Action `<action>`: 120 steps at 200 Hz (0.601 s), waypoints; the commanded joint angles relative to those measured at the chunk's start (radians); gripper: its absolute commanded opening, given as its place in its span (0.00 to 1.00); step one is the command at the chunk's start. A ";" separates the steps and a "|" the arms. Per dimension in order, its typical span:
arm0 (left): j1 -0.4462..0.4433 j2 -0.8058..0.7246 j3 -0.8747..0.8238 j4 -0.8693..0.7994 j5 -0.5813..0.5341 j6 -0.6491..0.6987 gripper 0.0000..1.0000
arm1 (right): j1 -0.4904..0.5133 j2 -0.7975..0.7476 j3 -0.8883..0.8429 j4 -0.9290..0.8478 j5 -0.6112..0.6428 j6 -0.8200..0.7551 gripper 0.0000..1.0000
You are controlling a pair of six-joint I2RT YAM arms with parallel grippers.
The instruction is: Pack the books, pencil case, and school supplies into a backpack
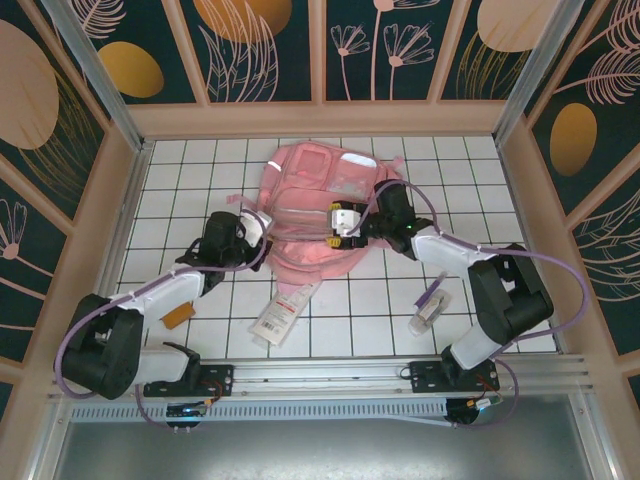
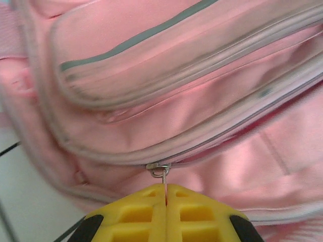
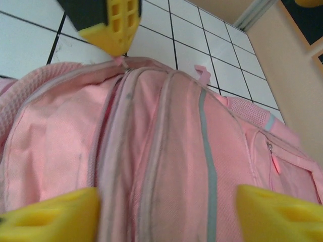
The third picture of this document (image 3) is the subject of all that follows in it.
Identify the pink backpack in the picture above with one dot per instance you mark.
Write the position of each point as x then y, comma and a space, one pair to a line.
176, 151

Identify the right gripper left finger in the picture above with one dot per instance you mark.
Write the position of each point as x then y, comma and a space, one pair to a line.
55, 219

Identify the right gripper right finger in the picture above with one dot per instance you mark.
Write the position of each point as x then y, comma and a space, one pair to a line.
277, 219

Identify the aluminium frame post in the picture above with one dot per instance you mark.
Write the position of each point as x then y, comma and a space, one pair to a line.
252, 13

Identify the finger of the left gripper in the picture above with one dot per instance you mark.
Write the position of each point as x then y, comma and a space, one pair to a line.
118, 27

